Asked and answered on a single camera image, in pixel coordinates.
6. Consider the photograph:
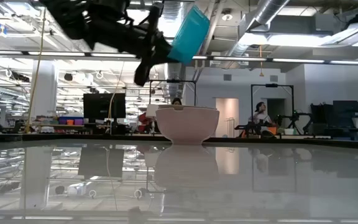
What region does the teal bowl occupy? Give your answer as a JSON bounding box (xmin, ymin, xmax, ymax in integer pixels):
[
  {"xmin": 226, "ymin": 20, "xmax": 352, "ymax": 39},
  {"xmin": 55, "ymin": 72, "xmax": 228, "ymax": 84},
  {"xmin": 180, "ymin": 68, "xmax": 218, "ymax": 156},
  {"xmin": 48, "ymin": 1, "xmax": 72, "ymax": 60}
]
[{"xmin": 167, "ymin": 5, "xmax": 211, "ymax": 66}]

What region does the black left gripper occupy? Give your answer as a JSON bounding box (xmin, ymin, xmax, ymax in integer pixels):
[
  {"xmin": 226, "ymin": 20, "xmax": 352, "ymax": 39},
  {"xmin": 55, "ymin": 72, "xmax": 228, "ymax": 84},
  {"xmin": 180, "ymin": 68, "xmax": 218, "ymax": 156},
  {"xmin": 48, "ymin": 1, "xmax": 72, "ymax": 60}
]
[{"xmin": 104, "ymin": 0, "xmax": 181, "ymax": 87}]

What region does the purple storage bin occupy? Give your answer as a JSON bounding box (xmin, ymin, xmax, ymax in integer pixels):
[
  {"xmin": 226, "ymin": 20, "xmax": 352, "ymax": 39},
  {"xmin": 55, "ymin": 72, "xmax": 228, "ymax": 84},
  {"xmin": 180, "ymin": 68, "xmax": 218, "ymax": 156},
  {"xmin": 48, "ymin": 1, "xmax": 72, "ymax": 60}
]
[{"xmin": 58, "ymin": 116, "xmax": 85, "ymax": 126}]

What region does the black gantry frame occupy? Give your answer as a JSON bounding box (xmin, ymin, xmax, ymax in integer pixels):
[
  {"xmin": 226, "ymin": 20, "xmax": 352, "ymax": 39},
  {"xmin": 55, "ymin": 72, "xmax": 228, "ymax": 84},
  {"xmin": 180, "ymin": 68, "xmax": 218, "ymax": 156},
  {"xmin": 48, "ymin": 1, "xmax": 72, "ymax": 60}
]
[
  {"xmin": 250, "ymin": 83, "xmax": 295, "ymax": 125},
  {"xmin": 149, "ymin": 78, "xmax": 198, "ymax": 108}
]

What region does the black equipment rack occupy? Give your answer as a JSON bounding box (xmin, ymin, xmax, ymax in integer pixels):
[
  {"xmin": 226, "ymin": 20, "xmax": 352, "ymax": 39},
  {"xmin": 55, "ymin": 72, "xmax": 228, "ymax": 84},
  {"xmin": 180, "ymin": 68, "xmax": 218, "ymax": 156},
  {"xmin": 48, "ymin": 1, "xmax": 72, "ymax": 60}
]
[{"xmin": 310, "ymin": 100, "xmax": 358, "ymax": 138}]

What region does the black monitor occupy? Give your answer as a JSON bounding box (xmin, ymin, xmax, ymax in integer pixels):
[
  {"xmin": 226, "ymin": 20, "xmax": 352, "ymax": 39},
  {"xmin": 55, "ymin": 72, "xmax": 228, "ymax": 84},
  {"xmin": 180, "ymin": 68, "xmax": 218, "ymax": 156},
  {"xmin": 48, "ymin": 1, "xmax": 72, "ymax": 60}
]
[{"xmin": 83, "ymin": 93, "xmax": 127, "ymax": 124}]

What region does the white box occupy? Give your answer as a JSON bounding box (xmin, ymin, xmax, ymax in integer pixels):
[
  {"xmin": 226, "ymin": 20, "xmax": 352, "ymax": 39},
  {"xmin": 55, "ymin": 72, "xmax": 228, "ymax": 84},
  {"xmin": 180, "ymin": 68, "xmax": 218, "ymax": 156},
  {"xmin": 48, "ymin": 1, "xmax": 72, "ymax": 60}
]
[{"xmin": 146, "ymin": 104, "xmax": 160, "ymax": 118}]

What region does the silver ventilation duct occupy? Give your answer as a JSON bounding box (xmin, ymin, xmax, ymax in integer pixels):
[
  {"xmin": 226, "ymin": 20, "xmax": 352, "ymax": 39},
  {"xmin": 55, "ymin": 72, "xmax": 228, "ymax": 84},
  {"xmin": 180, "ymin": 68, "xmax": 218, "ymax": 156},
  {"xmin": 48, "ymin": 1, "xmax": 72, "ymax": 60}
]
[{"xmin": 222, "ymin": 0, "xmax": 291, "ymax": 68}]

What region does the yellow cable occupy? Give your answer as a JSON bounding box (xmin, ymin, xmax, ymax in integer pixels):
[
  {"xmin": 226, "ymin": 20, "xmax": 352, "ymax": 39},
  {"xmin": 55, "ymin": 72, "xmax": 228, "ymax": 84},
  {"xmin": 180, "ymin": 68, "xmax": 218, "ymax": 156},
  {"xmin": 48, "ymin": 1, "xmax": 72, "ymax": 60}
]
[{"xmin": 25, "ymin": 7, "xmax": 47, "ymax": 134}]

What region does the pale pink bowl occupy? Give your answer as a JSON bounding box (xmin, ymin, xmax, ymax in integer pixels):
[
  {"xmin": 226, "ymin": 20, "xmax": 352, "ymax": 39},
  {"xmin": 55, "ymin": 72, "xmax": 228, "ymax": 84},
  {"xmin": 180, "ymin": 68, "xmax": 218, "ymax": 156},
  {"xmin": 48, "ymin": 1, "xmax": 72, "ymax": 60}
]
[{"xmin": 155, "ymin": 105, "xmax": 221, "ymax": 146}]

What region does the long LED light bar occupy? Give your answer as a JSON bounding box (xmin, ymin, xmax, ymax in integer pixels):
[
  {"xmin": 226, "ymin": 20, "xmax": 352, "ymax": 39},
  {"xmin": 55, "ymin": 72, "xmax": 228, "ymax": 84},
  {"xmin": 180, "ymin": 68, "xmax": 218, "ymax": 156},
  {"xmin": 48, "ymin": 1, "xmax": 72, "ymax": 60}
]
[{"xmin": 0, "ymin": 49, "xmax": 358, "ymax": 67}]

